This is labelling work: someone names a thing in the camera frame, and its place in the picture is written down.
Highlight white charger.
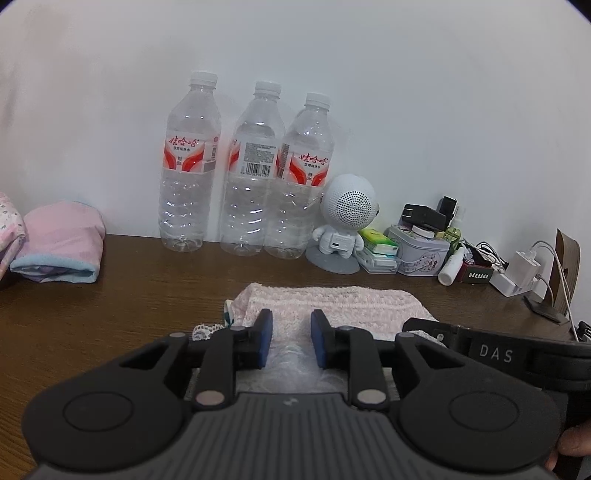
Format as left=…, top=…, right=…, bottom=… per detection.
left=513, top=248, right=544, bottom=280

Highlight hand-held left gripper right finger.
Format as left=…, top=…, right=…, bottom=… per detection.
left=310, top=308, right=465, bottom=410

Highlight small white bottle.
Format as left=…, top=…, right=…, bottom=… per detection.
left=437, top=246, right=467, bottom=285

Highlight white power strip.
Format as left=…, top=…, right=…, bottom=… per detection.
left=489, top=271, right=548, bottom=298

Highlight white robot-shaped speaker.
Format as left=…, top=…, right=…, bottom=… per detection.
left=305, top=174, right=380, bottom=276

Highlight grey printed tin box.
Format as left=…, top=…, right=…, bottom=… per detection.
left=386, top=224, right=451, bottom=277

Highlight clear water bottle red label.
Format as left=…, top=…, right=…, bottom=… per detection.
left=220, top=80, right=284, bottom=257
left=263, top=92, right=334, bottom=260
left=157, top=71, right=222, bottom=254

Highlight tangled thin cables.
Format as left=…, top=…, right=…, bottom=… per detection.
left=464, top=239, right=509, bottom=271

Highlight white green tissue pack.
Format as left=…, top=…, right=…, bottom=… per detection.
left=356, top=247, right=399, bottom=275

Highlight person's right hand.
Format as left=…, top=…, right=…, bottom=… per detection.
left=544, top=423, right=591, bottom=472

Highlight brown wooden board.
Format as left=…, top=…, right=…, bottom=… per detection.
left=553, top=228, right=584, bottom=319

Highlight pink folded cloth blue trim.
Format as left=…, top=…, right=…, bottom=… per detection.
left=8, top=200, right=107, bottom=284

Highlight pink lace dress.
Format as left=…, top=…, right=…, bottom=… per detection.
left=191, top=282, right=448, bottom=398

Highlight dark red small box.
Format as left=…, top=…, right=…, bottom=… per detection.
left=457, top=258, right=495, bottom=285

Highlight small black box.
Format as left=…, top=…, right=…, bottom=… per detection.
left=436, top=196, right=460, bottom=230

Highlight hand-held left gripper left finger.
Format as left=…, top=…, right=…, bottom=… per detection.
left=119, top=307, right=275, bottom=412

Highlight pink floral garment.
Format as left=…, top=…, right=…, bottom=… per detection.
left=0, top=191, right=28, bottom=280

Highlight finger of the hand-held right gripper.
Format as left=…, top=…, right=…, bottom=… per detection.
left=401, top=316, right=466, bottom=354

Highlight black power adapter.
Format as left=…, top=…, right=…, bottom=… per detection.
left=400, top=202, right=448, bottom=232

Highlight green spray bottle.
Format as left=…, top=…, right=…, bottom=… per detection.
left=445, top=205, right=465, bottom=250

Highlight white charging cable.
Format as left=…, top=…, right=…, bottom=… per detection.
left=530, top=239, right=581, bottom=340

